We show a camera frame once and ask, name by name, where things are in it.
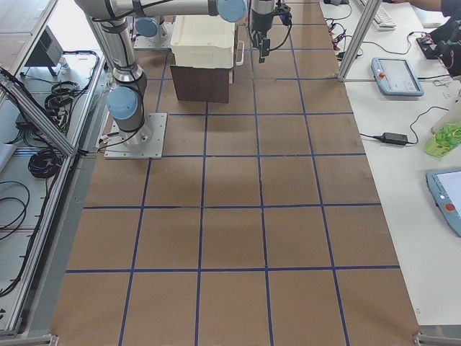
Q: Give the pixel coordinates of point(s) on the white keyboard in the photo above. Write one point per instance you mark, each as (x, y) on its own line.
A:
(382, 21)

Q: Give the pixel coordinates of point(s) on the wooden drawer white handle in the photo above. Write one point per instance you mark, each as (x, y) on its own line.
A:
(240, 50)

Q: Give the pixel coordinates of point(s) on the green drink bottle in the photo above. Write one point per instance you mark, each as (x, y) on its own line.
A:
(445, 140)

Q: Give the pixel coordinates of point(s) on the cream plastic tray stack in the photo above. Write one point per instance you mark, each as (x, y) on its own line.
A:
(202, 41)

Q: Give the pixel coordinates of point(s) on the grey box on shelf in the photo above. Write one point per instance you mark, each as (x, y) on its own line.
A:
(47, 52)

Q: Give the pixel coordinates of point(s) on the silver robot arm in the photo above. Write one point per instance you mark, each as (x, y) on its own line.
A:
(163, 31)
(125, 102)

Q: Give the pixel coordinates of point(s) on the black power adapter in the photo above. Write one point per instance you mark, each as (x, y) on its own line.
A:
(392, 138)

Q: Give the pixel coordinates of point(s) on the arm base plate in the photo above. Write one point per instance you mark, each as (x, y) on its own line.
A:
(147, 143)

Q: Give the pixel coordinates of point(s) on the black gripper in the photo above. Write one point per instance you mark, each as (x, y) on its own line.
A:
(260, 21)

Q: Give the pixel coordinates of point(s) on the blue teach pendant near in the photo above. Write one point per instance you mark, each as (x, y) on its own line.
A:
(444, 185)

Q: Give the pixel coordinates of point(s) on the blue teach pendant far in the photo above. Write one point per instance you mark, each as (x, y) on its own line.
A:
(395, 77)

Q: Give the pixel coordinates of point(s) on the dark wooden drawer cabinet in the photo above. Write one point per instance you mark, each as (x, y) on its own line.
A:
(203, 84)

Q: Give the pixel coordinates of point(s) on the aluminium frame post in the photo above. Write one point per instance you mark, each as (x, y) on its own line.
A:
(361, 30)

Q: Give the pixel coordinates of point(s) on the blue teach pendant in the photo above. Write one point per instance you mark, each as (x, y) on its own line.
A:
(395, 77)
(444, 185)

